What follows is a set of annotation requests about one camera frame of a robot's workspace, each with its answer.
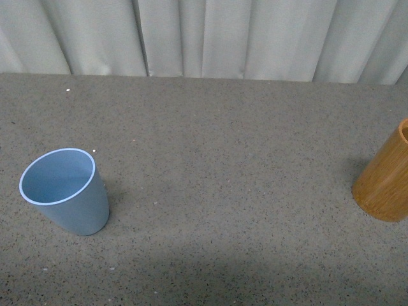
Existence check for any blue plastic cup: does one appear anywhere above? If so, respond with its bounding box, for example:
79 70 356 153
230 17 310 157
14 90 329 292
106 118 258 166
19 148 109 236

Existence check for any grey pleated curtain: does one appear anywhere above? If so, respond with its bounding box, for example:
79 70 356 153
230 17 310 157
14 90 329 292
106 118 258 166
1 1 407 84

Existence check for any bamboo chopstick holder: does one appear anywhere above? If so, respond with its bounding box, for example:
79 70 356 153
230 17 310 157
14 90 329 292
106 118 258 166
352 119 407 222

